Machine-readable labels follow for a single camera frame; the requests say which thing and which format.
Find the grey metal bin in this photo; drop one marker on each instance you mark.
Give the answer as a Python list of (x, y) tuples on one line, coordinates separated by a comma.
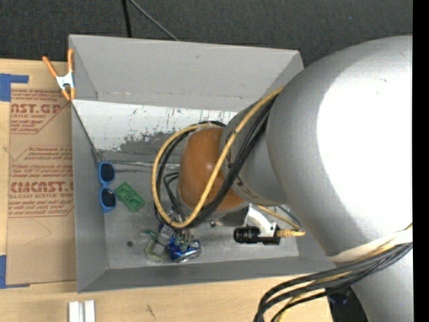
[(134, 136)]

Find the crushed blue can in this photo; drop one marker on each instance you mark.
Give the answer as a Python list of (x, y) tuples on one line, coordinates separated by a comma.
[(182, 252)]

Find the brown cardboard board red print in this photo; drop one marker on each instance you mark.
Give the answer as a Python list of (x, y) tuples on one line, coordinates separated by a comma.
[(37, 166)]

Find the black cylinder on white bracket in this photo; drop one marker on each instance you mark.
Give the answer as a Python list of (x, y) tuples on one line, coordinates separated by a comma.
[(248, 235)]

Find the green flat block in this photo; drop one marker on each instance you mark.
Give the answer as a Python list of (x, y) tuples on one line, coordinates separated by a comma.
[(130, 196)]

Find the blue sunglasses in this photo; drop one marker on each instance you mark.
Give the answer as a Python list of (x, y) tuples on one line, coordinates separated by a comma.
[(107, 186)]

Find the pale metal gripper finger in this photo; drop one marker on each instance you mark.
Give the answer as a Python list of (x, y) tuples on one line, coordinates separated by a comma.
[(157, 235), (157, 255)]

